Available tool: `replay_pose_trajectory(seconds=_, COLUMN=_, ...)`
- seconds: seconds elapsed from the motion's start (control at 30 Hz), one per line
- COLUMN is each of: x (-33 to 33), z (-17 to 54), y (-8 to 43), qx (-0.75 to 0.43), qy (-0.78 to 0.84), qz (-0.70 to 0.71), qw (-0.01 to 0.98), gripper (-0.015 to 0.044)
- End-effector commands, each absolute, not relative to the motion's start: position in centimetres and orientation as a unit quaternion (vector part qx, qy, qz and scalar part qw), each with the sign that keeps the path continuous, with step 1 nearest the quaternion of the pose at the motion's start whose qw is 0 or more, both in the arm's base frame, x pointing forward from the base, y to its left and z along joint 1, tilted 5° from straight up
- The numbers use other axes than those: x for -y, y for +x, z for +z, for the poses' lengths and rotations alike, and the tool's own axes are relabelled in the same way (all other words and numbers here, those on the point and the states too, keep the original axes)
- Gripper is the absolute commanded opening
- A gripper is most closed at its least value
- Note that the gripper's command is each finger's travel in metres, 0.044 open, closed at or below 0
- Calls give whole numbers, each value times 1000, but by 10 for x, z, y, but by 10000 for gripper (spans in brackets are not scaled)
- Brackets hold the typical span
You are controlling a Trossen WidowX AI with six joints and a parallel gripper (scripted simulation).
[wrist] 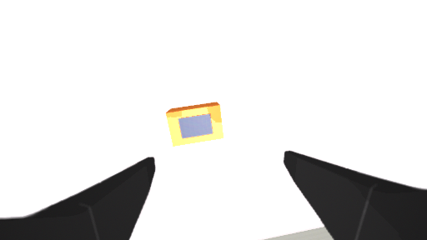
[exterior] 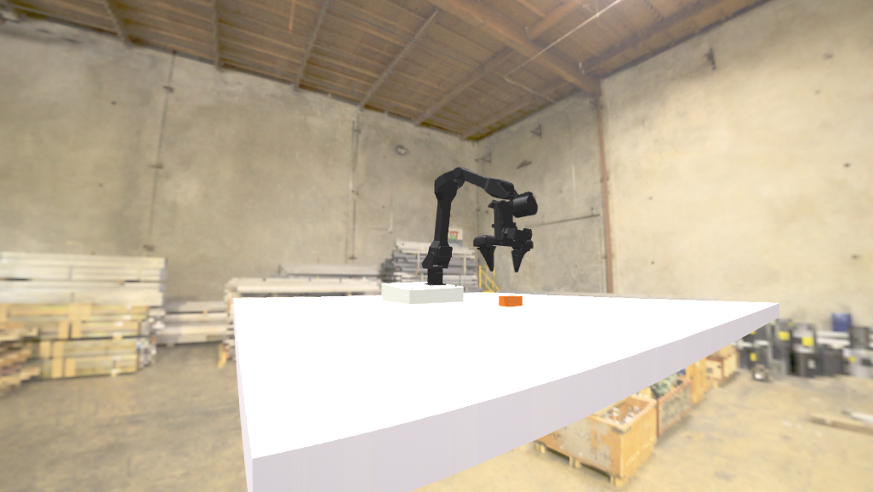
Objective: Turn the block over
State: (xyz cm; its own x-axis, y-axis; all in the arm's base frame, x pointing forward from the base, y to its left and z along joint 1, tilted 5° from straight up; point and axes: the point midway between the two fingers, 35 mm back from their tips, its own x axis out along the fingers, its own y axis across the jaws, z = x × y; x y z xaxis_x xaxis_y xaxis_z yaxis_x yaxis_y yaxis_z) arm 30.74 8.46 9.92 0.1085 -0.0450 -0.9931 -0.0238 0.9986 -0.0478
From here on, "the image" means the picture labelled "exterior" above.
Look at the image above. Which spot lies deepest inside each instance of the yellow and orange block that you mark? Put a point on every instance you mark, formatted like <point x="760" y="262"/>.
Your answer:
<point x="515" y="300"/>

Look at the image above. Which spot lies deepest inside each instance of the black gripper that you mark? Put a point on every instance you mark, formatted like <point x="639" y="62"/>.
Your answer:
<point x="486" y="244"/>

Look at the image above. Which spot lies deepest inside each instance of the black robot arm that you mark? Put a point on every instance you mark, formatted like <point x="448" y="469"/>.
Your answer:
<point x="445" y="186"/>

